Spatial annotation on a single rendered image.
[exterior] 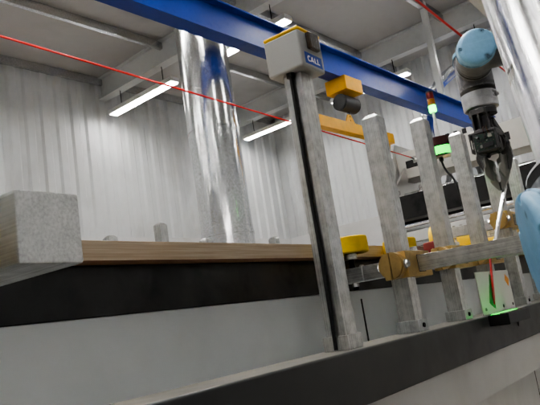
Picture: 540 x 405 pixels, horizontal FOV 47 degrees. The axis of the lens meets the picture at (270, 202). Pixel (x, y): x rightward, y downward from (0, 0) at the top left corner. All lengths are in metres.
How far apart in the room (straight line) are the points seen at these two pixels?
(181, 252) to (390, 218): 0.44
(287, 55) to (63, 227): 0.81
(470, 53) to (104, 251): 1.04
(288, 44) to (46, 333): 0.57
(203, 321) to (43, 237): 0.79
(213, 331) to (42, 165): 8.53
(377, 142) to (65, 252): 1.01
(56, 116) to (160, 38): 1.94
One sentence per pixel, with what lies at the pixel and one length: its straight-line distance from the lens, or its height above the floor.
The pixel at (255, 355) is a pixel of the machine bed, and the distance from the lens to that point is 1.13.
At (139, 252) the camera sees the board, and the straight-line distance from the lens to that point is 0.92.
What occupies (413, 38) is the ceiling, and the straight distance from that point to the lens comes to 10.50.
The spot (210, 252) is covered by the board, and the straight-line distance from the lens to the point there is 1.02.
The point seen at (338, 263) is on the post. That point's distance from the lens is 0.98.
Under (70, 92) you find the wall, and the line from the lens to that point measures 10.18.
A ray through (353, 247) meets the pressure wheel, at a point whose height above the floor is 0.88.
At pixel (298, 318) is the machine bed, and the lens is 1.25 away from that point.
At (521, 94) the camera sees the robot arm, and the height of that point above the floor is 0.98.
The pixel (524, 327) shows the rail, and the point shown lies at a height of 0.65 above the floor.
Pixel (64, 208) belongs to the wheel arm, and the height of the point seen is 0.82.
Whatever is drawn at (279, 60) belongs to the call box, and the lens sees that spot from 1.05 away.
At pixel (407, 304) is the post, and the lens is 1.20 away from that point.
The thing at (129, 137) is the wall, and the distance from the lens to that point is 10.55.
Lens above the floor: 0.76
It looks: 11 degrees up
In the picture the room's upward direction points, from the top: 9 degrees counter-clockwise
